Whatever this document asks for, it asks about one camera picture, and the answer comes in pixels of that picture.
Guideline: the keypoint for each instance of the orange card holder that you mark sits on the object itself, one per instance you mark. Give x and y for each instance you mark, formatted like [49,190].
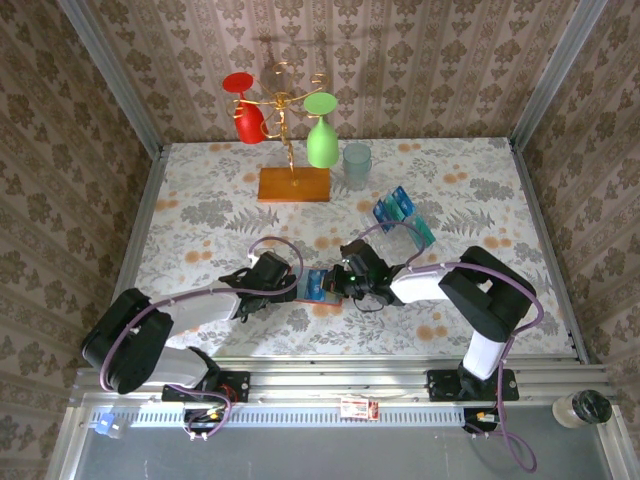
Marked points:
[332,301]

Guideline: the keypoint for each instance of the blue VIP card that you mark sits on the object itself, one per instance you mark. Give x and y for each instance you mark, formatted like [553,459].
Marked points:
[405,199]
[314,286]
[384,212]

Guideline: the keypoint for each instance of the clear acrylic card stand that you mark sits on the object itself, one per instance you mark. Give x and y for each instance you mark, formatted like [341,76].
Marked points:
[390,240]

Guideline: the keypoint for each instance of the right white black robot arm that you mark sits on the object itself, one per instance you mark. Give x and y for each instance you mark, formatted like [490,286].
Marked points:
[425,287]

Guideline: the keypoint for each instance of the teal VIP card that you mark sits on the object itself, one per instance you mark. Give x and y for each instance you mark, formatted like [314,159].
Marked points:
[395,207]
[425,227]

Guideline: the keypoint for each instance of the clear teal plastic cup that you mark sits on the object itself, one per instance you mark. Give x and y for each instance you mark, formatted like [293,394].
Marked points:
[356,170]

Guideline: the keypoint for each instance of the red white sticker label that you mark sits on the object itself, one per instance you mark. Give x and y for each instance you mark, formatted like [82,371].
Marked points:
[357,408]

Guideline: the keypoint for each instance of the floral print tablecloth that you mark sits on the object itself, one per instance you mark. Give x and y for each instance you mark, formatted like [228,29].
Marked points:
[425,165]

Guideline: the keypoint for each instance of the black power connector block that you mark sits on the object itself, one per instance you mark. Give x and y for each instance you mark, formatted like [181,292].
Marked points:
[200,420]
[475,420]

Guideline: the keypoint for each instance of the green wine glass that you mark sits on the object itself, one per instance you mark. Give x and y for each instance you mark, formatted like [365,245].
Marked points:
[321,145]

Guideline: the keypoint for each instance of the grey metal base panel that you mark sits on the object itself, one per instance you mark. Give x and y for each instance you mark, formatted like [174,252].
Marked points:
[325,455]

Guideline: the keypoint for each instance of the red wine glass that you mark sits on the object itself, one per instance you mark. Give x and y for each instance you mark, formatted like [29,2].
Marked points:
[249,122]

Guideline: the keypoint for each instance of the blue white connector plug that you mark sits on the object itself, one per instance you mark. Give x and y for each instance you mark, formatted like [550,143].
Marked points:
[105,424]

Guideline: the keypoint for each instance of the clear jar black lid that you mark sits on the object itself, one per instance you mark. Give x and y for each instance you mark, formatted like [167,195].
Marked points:
[590,407]

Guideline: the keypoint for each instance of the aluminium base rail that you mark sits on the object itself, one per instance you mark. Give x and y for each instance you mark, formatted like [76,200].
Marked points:
[325,382]

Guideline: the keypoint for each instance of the aluminium table side rail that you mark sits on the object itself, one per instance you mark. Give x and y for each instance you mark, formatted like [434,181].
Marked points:
[140,225]
[545,225]

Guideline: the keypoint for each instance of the aluminium frame post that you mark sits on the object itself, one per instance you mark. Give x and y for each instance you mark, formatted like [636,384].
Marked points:
[551,75]
[112,75]

